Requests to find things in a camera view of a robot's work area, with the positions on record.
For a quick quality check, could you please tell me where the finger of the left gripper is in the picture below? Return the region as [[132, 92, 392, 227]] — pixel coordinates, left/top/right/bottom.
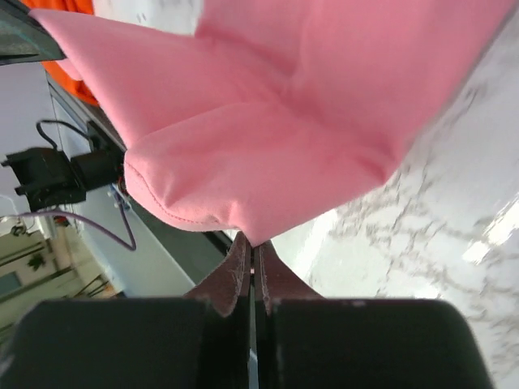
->
[[1, 7, 66, 65]]

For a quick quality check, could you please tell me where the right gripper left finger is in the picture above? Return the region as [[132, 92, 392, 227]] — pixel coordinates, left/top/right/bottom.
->
[[186, 233, 251, 388]]

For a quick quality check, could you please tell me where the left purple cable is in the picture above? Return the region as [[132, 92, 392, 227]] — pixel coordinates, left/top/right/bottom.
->
[[15, 208, 137, 250]]

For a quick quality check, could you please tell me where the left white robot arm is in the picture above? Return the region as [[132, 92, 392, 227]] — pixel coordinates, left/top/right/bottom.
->
[[1, 1, 123, 214]]

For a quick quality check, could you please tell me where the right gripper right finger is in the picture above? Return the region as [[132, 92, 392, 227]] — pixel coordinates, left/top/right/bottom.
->
[[253, 242, 322, 388]]

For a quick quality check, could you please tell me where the folded orange t shirt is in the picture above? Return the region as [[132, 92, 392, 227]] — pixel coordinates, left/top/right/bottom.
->
[[22, 0, 99, 106]]

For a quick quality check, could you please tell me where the pink t shirt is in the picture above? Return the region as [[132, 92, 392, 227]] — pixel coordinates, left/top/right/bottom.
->
[[32, 1, 515, 245]]

